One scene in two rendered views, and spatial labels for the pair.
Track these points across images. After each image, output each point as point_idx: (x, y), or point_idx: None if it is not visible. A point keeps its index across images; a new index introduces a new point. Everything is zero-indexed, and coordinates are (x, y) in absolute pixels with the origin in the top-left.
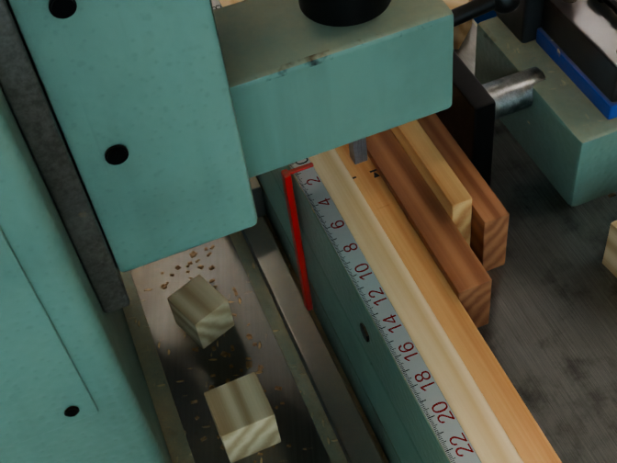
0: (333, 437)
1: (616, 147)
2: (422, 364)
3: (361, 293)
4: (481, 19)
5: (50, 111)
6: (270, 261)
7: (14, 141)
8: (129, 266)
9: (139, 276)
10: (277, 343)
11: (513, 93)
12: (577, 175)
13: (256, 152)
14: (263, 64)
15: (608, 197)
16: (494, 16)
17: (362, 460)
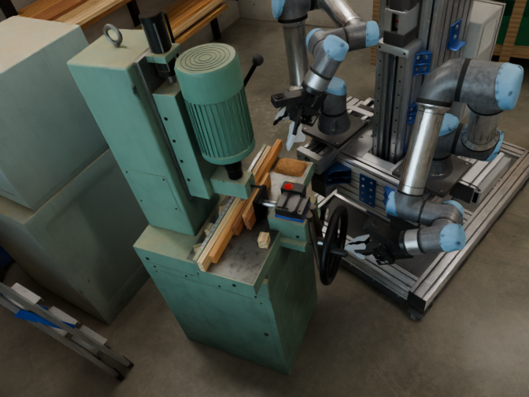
0: None
1: (275, 222)
2: (213, 230)
3: (218, 217)
4: (371, 192)
5: (179, 171)
6: None
7: (170, 172)
8: (191, 194)
9: (223, 201)
10: None
11: (270, 204)
12: (268, 223)
13: (216, 189)
14: (217, 178)
15: (275, 231)
16: (374, 193)
17: None
